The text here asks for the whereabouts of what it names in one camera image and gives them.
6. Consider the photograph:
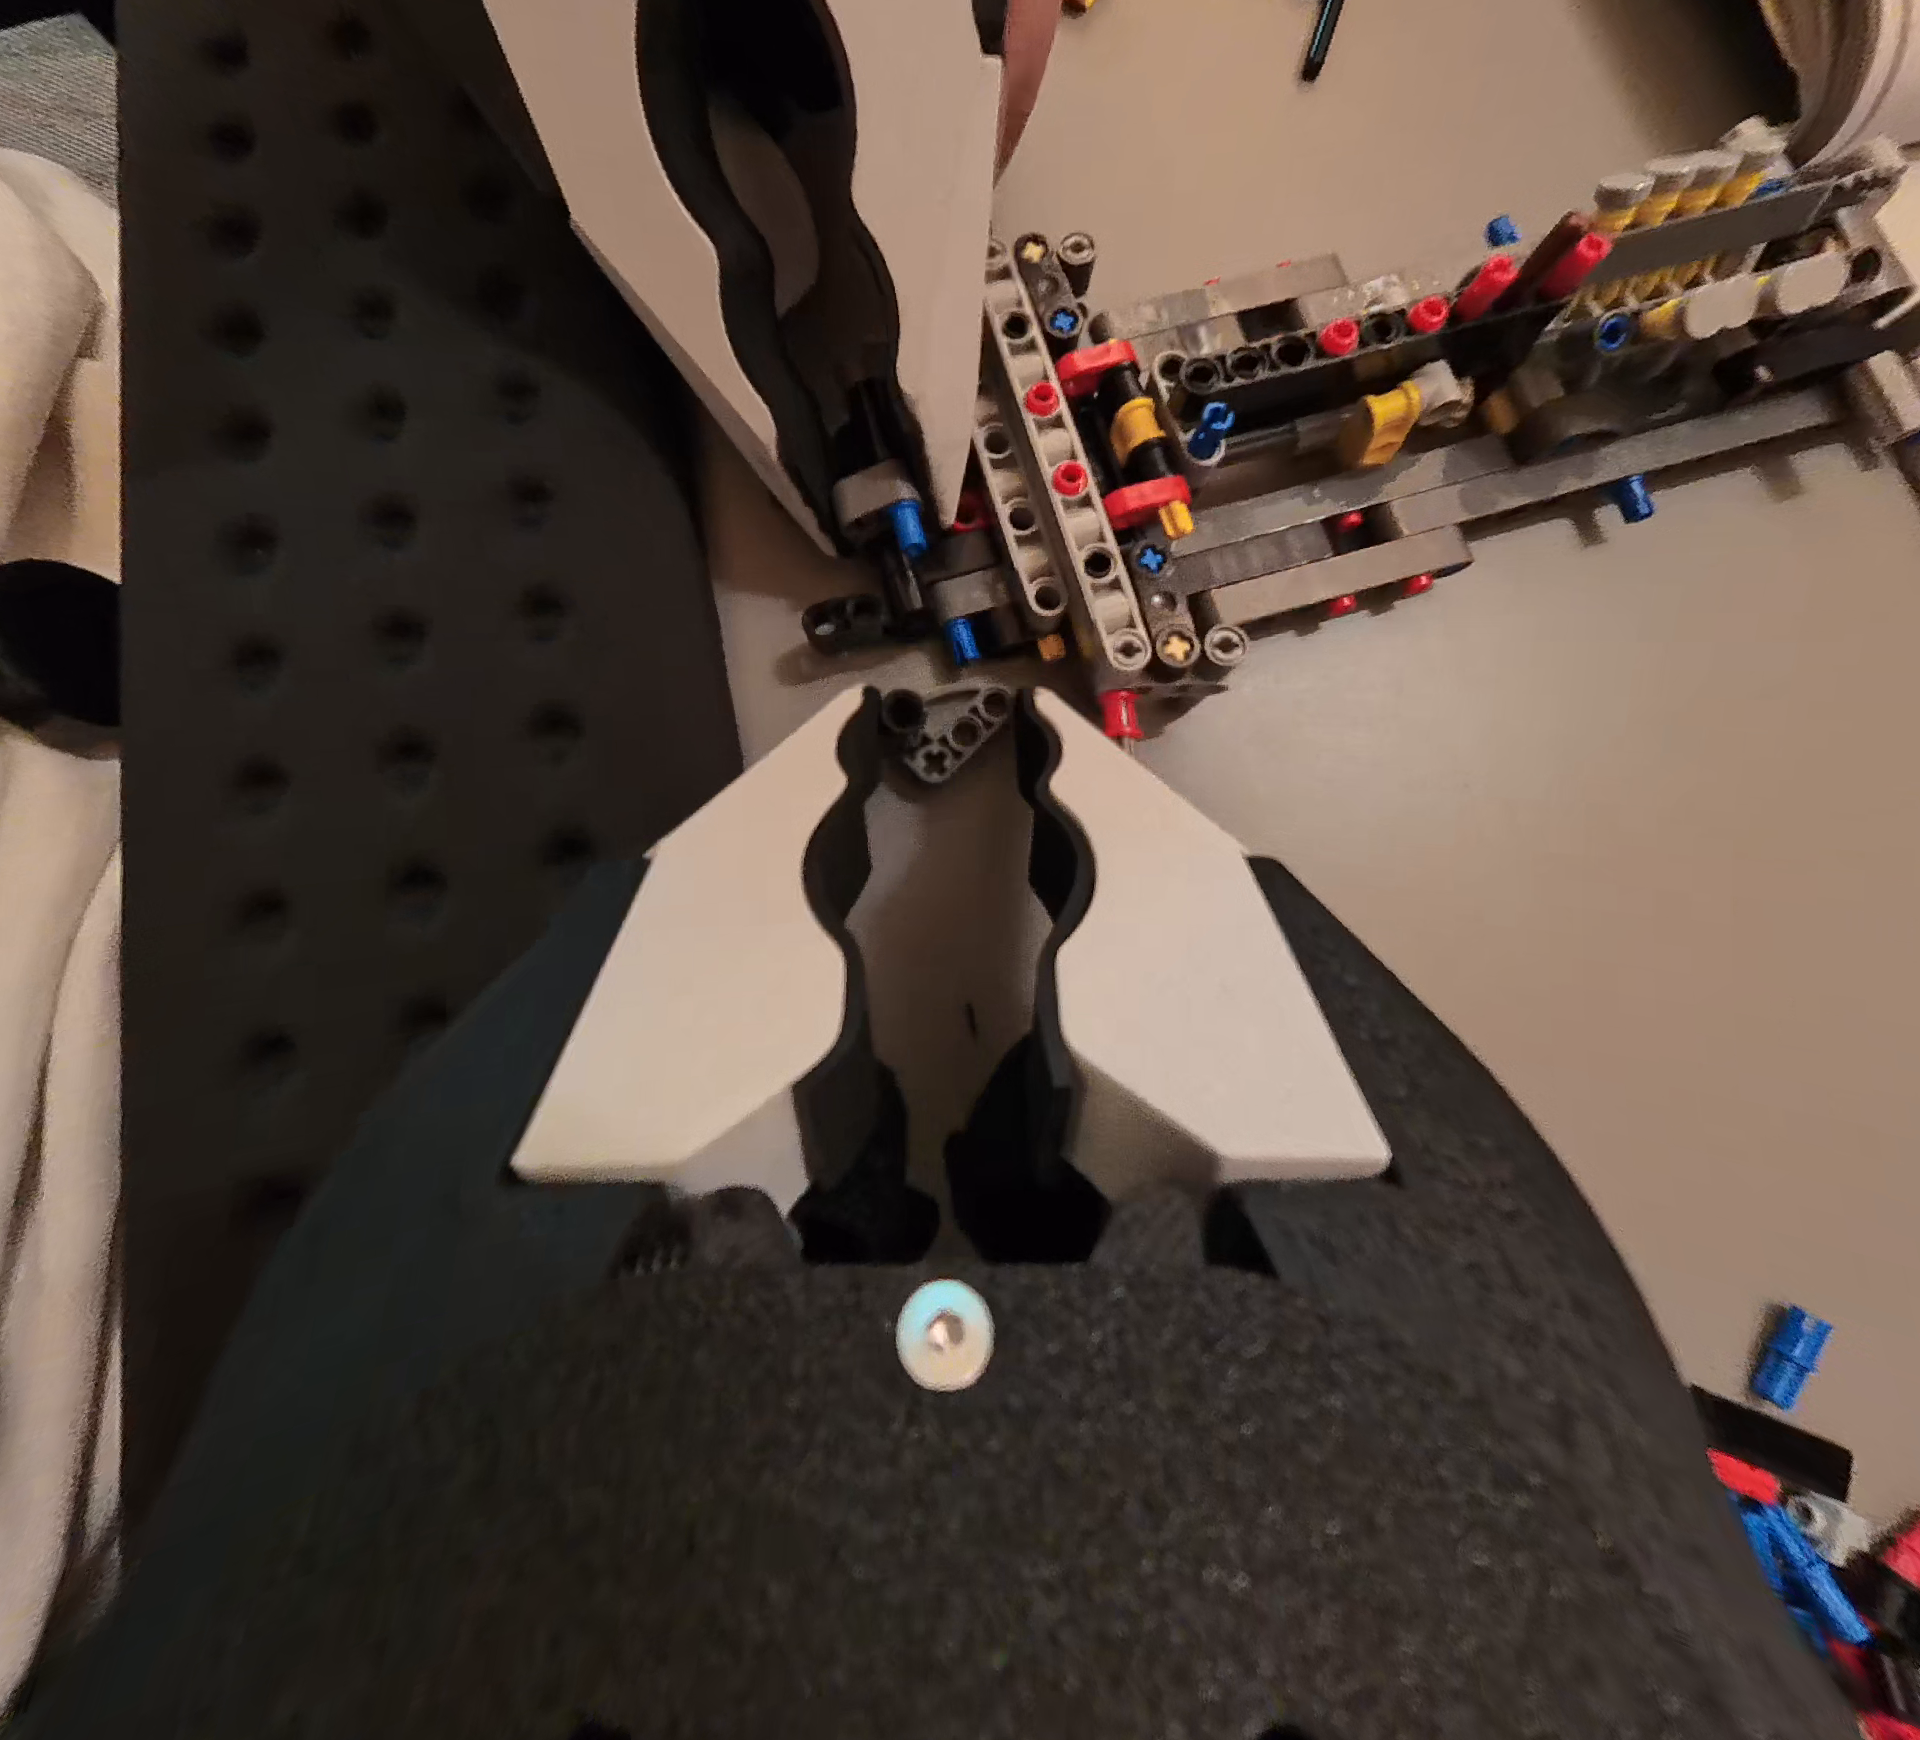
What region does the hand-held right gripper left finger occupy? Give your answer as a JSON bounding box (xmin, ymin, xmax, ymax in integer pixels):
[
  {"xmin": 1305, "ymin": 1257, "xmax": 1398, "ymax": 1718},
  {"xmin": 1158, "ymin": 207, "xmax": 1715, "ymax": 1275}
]
[{"xmin": 510, "ymin": 686, "xmax": 909, "ymax": 1225}]

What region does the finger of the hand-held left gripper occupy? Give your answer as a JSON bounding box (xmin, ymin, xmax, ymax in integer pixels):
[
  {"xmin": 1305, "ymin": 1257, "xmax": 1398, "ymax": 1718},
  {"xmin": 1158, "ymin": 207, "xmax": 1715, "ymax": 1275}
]
[
  {"xmin": 427, "ymin": 0, "xmax": 872, "ymax": 556},
  {"xmin": 731, "ymin": 0, "xmax": 1005, "ymax": 527}
]

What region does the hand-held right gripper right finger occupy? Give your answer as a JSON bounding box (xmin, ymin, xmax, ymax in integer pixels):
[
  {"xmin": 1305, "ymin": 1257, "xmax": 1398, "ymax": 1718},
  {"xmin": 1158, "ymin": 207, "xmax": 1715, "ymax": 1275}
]
[{"xmin": 949, "ymin": 686, "xmax": 1392, "ymax": 1225}]

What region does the dark grey lego connector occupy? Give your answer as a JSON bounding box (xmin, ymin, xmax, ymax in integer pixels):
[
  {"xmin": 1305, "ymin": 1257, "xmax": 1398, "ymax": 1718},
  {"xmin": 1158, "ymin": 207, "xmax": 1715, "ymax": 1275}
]
[{"xmin": 881, "ymin": 686, "xmax": 1018, "ymax": 786}]

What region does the grey lego car chassis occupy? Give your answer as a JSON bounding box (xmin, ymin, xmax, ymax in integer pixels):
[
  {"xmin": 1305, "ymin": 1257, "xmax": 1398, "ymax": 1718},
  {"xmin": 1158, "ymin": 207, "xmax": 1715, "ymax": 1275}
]
[{"xmin": 801, "ymin": 116, "xmax": 1920, "ymax": 744}]

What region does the pile of small lego pieces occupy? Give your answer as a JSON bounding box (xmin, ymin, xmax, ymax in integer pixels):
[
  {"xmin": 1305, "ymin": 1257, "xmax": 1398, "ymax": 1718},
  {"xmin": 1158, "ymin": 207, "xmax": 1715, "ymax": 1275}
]
[{"xmin": 1696, "ymin": 1387, "xmax": 1920, "ymax": 1740}]

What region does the black dotted pad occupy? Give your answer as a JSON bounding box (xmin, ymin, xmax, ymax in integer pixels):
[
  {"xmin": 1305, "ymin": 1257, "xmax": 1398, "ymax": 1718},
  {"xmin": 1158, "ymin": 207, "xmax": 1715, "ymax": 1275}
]
[{"xmin": 112, "ymin": 0, "xmax": 744, "ymax": 1517}]

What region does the black round disc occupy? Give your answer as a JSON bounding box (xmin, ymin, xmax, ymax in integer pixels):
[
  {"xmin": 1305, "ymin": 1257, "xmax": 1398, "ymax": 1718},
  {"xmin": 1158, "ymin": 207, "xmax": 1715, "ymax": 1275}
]
[{"xmin": 0, "ymin": 554, "xmax": 124, "ymax": 729}]

